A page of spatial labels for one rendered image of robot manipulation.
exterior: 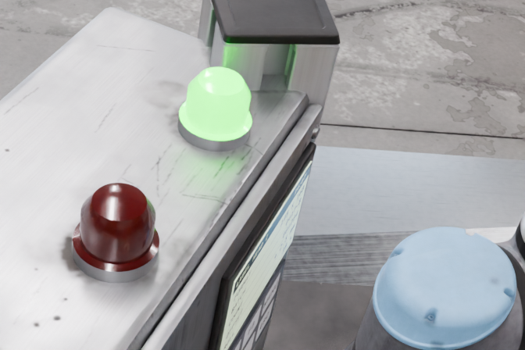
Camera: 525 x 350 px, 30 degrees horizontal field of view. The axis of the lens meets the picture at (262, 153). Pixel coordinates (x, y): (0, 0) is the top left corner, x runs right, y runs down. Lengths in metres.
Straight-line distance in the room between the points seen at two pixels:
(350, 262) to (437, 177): 0.22
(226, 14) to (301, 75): 0.04
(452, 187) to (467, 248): 0.46
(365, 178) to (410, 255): 0.45
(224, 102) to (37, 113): 0.07
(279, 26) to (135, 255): 0.12
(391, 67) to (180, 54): 2.69
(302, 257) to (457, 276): 0.36
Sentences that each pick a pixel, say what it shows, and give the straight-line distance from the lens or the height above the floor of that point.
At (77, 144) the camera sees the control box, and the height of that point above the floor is 1.48.
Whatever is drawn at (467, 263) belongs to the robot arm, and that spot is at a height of 1.08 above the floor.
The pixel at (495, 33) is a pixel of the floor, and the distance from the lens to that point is 3.38.
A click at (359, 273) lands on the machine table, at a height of 0.83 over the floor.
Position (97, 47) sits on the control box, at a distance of 0.38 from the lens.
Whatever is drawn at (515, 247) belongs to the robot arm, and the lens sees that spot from 0.96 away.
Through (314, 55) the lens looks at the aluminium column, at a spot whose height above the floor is 1.49.
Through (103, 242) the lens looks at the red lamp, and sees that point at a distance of 0.29.
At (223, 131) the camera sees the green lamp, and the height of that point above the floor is 1.48.
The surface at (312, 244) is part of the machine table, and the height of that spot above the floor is 0.83.
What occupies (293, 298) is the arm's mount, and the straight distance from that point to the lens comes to 1.13.
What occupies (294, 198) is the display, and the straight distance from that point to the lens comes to 0.37.
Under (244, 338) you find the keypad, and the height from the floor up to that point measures 1.38.
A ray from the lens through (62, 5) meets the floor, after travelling 3.09.
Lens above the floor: 1.70
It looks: 40 degrees down
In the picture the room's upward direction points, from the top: 12 degrees clockwise
